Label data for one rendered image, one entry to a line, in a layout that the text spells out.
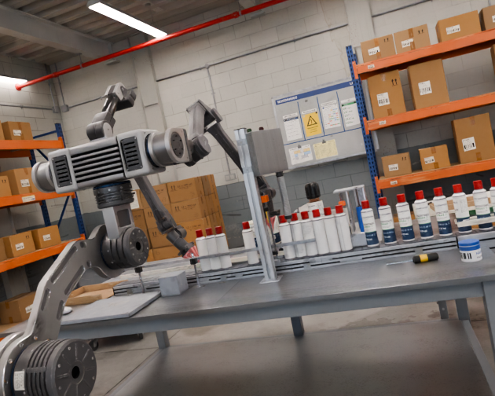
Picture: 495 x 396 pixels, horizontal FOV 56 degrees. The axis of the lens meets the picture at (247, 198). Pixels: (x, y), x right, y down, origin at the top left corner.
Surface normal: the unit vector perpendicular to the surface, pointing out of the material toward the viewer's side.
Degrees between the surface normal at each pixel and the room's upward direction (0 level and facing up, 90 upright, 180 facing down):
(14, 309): 90
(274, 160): 90
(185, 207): 89
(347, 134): 90
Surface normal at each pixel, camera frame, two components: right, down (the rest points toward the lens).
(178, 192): -0.20, 0.10
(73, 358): 0.93, -0.18
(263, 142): 0.61, -0.08
